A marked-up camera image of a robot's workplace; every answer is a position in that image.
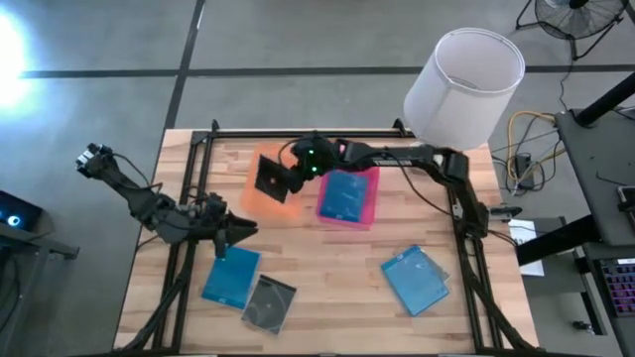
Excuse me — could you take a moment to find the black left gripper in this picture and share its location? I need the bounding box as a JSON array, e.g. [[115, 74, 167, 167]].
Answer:
[[190, 207, 259, 260]]

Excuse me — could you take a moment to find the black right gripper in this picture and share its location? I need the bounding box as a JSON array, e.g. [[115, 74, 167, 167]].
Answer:
[[285, 134, 347, 195]]

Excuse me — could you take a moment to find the blue plastic disc case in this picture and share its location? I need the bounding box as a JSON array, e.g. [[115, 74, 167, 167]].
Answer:
[[319, 170, 371, 224], [380, 244, 450, 317], [200, 246, 263, 311]]

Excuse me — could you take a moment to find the translucent orange plastic bin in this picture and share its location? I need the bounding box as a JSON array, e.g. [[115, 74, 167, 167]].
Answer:
[[240, 142, 312, 223]]

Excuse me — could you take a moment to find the translucent pink plastic bin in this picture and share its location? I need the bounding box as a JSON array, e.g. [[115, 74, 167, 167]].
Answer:
[[316, 166, 382, 232]]

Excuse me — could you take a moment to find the white shade silver table lamp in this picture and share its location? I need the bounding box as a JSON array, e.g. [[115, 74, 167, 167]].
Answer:
[[402, 27, 526, 153]]

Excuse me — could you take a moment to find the grey metal stand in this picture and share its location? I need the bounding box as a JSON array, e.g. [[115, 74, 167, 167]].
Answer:
[[0, 222, 81, 262]]

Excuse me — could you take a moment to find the black device with blue light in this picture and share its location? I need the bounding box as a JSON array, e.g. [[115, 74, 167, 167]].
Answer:
[[0, 189, 44, 232]]

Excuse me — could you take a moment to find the black power strip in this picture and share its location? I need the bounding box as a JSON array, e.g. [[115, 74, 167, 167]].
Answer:
[[513, 153, 536, 190]]

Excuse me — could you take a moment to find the white paper sheet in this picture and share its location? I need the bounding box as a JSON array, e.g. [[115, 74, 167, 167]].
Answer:
[[507, 218, 546, 278]]

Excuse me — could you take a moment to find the black support beam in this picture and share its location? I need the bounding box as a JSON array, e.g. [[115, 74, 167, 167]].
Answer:
[[515, 214, 599, 268]]

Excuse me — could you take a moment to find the grey side desk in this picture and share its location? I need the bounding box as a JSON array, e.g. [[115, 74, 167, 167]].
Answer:
[[554, 106, 635, 248]]

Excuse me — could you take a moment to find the black diagonal pole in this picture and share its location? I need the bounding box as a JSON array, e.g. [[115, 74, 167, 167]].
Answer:
[[574, 71, 635, 128]]

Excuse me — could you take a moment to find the black floor fan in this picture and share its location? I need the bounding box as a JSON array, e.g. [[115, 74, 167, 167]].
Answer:
[[514, 0, 632, 62]]

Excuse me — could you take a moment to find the keyboard with pink backlight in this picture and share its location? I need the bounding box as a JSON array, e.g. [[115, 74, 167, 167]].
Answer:
[[598, 257, 635, 318]]

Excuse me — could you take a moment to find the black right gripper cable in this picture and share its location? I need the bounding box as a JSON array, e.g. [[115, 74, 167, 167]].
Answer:
[[277, 137, 302, 168]]

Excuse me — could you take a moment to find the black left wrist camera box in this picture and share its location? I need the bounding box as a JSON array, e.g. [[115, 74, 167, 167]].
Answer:
[[204, 191, 229, 212]]

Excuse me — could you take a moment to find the black aluminium table frame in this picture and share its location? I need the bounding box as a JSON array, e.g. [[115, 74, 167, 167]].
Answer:
[[116, 118, 538, 357]]

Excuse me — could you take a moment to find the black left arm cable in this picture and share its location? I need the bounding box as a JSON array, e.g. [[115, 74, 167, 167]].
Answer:
[[112, 152, 165, 194]]

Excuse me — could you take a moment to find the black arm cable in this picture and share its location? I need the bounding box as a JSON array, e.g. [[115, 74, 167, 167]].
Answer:
[[112, 152, 165, 194], [394, 161, 460, 219]]

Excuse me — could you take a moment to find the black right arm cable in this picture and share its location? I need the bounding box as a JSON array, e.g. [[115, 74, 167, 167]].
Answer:
[[394, 161, 460, 219]]

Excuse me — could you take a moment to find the yellow cable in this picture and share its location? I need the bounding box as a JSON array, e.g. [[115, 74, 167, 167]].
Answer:
[[505, 109, 568, 185]]

